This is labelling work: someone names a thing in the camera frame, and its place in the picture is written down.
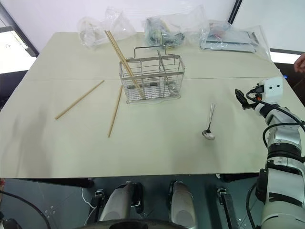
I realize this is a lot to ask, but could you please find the black metal frame post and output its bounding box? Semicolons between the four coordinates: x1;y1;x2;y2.
0;0;40;58
227;0;244;24

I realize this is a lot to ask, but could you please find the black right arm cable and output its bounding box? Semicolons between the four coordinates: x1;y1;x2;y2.
246;87;305;155

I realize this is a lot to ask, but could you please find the bystander bare hand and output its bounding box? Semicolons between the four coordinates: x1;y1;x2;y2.
293;53;305;73

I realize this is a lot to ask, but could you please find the silver wire cutlery basket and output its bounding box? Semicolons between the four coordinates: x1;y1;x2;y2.
119;46;185;104

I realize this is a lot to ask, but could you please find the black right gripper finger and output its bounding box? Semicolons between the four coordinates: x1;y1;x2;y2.
241;101;256;111
234;88;248;103

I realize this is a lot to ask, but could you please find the grey rounded robot leg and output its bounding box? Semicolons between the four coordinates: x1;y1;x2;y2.
98;182;144;223
169;180;198;229

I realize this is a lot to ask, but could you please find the clear bag with grey sheets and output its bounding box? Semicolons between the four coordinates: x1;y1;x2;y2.
198;20;273;62

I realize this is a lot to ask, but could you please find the black floor cable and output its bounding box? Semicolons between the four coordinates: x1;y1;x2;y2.
0;190;52;229

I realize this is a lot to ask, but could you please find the crumpled clear plastic bag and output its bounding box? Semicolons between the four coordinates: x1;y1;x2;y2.
78;6;137;50

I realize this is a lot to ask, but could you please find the metal spoon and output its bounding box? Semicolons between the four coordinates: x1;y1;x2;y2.
202;103;216;140

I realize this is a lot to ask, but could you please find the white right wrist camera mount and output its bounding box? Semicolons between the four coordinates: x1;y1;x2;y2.
258;76;285;100

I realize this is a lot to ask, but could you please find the wooden chopstick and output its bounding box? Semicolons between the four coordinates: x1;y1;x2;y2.
55;80;105;120
107;30;145;99
104;30;142;99
108;85;123;138

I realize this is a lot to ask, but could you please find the black floor bracket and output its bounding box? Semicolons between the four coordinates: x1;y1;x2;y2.
217;187;239;229
94;188;105;223

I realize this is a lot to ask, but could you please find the clear bag with dark parts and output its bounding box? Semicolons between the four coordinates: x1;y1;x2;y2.
142;6;208;49

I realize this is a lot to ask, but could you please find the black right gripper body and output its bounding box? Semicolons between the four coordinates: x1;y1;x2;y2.
247;83;265;106

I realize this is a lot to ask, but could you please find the black round robot waist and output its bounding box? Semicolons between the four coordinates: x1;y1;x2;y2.
76;217;176;229

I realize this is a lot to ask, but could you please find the thin white cable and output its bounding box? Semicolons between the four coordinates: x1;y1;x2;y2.
81;187;99;216

